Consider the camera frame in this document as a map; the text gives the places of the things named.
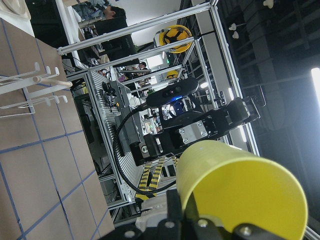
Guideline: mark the yellow plastic cup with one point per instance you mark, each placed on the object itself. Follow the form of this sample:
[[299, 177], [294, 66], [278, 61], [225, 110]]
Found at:
[[232, 187]]

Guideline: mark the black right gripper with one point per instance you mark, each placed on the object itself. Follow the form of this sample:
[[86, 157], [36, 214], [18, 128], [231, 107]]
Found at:
[[183, 126]]

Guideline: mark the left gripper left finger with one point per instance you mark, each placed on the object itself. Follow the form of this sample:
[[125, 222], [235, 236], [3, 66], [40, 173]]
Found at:
[[162, 218]]

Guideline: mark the white wire cup rack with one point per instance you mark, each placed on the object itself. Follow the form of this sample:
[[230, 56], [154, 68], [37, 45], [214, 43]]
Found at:
[[36, 87]]

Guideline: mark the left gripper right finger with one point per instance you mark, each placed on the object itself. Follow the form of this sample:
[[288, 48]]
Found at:
[[244, 231]]

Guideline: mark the yellow hard hat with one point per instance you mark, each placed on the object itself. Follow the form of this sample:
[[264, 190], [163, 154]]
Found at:
[[172, 34]]

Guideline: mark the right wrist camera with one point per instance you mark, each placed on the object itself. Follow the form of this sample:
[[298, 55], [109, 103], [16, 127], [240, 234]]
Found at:
[[172, 92]]

